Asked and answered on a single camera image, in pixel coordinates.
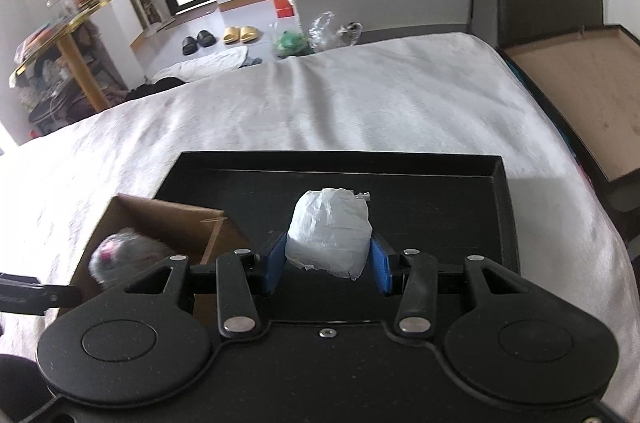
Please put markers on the black slipper right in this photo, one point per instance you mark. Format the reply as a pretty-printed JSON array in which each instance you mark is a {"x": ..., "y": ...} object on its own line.
[{"x": 206, "y": 39}]

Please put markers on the green plastic bag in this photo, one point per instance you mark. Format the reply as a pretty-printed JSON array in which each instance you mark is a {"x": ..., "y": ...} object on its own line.
[{"x": 291, "y": 44}]

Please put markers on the clear plastic bag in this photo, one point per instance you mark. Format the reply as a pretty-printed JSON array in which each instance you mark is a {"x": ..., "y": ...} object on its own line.
[{"x": 326, "y": 34}]

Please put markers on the grey plush toy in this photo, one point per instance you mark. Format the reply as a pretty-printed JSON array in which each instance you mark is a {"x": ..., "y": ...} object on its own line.
[{"x": 123, "y": 255}]

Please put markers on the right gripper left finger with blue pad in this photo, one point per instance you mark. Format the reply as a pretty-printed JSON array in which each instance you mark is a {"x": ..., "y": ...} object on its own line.
[{"x": 245, "y": 282}]

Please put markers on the white floor mat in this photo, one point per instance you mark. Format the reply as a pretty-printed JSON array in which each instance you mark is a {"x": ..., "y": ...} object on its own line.
[{"x": 190, "y": 71}]

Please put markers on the white bed blanket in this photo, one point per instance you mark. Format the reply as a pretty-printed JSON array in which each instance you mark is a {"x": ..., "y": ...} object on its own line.
[{"x": 448, "y": 93}]

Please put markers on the wooden gold shelf table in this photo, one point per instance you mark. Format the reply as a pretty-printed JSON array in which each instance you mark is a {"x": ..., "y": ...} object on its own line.
[{"x": 79, "y": 62}]

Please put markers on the yellow slipper left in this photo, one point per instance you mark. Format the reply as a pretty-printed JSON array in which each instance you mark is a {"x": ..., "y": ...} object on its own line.
[{"x": 231, "y": 35}]

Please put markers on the black slipper left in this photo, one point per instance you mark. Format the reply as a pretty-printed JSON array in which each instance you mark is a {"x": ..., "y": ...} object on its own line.
[{"x": 189, "y": 46}]

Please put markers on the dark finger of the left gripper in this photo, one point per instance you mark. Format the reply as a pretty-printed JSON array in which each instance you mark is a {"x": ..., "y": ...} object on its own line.
[{"x": 27, "y": 296}]

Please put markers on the black tray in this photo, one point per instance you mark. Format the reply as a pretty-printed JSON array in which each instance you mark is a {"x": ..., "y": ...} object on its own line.
[{"x": 448, "y": 205}]

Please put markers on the black slipper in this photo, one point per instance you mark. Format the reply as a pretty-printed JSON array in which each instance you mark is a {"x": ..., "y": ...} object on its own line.
[
  {"x": 206, "y": 39},
  {"x": 189, "y": 46}
]

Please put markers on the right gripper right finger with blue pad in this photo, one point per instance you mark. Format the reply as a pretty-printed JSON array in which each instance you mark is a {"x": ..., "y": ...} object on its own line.
[{"x": 411, "y": 277}]

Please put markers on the white paper ball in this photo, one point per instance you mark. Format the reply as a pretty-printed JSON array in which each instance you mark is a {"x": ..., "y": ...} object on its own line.
[{"x": 330, "y": 231}]

